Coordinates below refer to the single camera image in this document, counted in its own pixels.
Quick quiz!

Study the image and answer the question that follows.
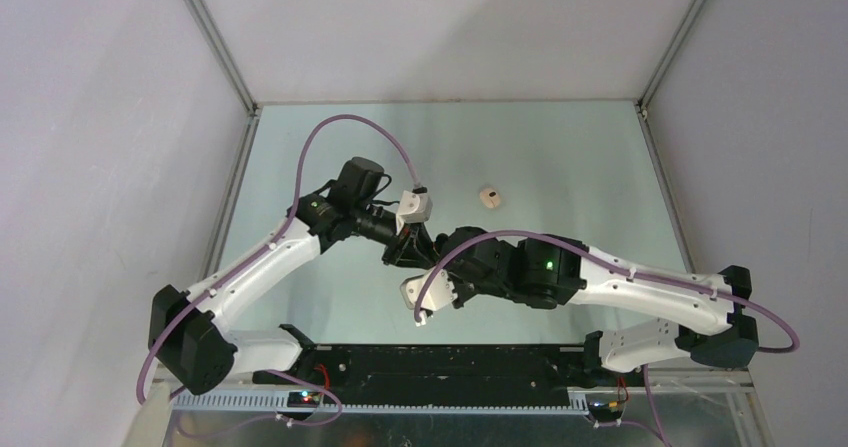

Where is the white earbud charging case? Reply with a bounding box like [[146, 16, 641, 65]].
[[479, 188, 502, 210]]

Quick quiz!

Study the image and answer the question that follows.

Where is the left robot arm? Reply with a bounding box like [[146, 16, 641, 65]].
[[149, 157, 437, 395]]

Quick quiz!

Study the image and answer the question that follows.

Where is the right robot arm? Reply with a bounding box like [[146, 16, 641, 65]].
[[435, 227, 760, 385]]

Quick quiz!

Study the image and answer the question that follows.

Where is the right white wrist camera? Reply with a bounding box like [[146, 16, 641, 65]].
[[400, 269, 458, 326]]

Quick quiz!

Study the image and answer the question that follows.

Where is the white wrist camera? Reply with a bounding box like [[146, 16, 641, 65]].
[[395, 189, 432, 234], [400, 269, 458, 326]]

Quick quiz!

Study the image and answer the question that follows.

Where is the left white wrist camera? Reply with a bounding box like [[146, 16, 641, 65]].
[[395, 189, 432, 234]]

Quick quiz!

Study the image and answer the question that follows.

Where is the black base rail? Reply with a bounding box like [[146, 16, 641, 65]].
[[289, 344, 644, 408]]

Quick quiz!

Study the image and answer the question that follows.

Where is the left aluminium frame post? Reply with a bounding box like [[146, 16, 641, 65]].
[[183, 0, 258, 116]]

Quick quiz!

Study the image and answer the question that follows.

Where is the aluminium frame post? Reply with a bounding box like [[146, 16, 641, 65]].
[[637, 0, 710, 118], [183, 0, 258, 116]]

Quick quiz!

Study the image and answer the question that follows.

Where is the right aluminium frame post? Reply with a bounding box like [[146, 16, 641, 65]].
[[637, 0, 710, 118]]

